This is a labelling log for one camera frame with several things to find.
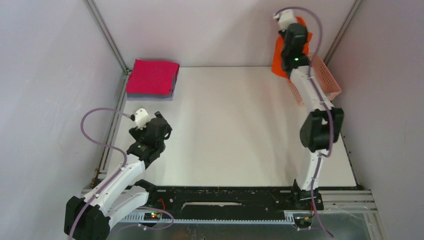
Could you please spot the aluminium corner post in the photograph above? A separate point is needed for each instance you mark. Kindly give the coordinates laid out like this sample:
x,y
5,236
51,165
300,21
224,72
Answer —
x,y
342,31
104,30

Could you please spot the right aluminium corner post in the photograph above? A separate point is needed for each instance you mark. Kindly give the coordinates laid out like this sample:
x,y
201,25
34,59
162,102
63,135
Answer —
x,y
342,31

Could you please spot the right controller board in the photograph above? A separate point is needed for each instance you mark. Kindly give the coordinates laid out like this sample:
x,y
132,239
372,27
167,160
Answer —
x,y
303,222

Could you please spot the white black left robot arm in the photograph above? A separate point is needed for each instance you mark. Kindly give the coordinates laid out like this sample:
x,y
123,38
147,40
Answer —
x,y
92,216

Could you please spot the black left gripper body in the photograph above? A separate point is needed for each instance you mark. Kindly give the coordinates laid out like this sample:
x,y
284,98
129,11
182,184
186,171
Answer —
x,y
137,133

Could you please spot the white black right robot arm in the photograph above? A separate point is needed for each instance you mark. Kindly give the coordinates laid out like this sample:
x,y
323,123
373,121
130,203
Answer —
x,y
322,126

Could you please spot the aluminium frame rail front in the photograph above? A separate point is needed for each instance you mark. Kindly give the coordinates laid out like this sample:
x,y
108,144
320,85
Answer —
x,y
348,211

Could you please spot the left aluminium corner post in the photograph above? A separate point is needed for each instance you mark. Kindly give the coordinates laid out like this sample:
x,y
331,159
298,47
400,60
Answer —
x,y
104,30

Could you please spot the left controller board with leds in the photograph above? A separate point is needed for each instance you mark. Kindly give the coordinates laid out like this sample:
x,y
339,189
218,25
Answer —
x,y
152,216

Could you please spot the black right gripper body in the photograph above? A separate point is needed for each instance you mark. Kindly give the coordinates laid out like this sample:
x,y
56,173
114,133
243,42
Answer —
x,y
285,52

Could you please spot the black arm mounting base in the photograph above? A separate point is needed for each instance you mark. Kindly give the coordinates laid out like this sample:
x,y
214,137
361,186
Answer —
x,y
222,204

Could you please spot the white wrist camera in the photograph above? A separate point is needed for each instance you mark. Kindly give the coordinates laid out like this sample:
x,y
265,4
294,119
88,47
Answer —
x,y
285,18
140,117

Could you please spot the orange t shirt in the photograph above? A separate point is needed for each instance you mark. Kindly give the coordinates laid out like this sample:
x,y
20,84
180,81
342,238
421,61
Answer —
x,y
277,58

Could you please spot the folded magenta t shirt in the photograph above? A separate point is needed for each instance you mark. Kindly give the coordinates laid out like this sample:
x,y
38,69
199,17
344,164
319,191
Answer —
x,y
155,66

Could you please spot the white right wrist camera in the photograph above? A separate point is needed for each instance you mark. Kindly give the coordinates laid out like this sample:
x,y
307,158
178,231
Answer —
x,y
285,18

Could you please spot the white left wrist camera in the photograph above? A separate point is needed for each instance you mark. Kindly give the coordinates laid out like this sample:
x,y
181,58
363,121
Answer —
x,y
140,117

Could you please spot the pink plastic basket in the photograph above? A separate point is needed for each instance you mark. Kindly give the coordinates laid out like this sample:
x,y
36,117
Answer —
x,y
325,79

